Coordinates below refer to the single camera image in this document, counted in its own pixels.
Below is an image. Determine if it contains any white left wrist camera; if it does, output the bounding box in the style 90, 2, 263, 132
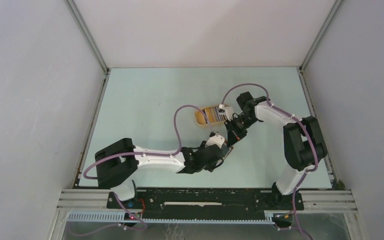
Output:
205, 131, 227, 148

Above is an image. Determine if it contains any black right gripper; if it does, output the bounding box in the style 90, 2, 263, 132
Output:
224, 113, 259, 148

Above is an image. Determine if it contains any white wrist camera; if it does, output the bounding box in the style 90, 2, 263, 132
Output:
218, 104, 234, 121
205, 131, 227, 148

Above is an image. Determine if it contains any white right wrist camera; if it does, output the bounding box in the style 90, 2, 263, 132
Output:
218, 104, 234, 121

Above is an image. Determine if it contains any brown leather card holder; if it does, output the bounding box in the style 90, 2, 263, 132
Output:
221, 143, 234, 162

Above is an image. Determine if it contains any white toothed cable duct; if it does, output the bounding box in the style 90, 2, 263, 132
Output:
66, 211, 274, 225

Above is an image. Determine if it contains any aluminium frame rail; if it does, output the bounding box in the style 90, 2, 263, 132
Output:
56, 189, 358, 214

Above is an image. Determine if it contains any stack of credit cards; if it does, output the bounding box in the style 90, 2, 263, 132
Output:
204, 106, 227, 124

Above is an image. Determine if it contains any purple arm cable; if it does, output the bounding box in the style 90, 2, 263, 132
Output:
221, 83, 319, 240
82, 104, 213, 230

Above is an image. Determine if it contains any beige oval card tray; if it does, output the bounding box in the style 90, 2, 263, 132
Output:
194, 105, 225, 128

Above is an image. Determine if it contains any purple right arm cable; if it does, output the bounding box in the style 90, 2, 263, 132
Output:
221, 83, 319, 240

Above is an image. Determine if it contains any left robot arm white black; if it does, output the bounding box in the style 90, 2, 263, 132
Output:
94, 134, 233, 208

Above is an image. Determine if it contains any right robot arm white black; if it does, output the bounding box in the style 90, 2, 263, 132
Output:
219, 92, 328, 209

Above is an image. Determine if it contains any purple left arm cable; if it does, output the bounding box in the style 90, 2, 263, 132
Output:
82, 104, 213, 230

